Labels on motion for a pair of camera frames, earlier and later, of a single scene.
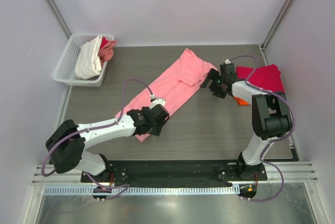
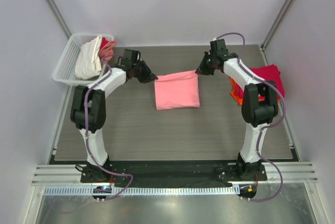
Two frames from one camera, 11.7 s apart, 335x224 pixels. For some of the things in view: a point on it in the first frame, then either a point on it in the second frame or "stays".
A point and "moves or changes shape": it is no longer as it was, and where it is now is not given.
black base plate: x=177 y=171 stays
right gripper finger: x=211 y=74 -> x=202 y=68
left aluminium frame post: x=49 y=0 stays
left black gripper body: x=158 y=120 -> x=143 y=71
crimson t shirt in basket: x=103 y=42 stays
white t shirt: x=88 y=64 stays
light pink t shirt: x=176 y=84 moves or changes shape
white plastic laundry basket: x=65 y=72 stays
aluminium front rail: x=293 y=172 stays
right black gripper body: x=213 y=83 -> x=205 y=65
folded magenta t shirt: x=267 y=77 stays
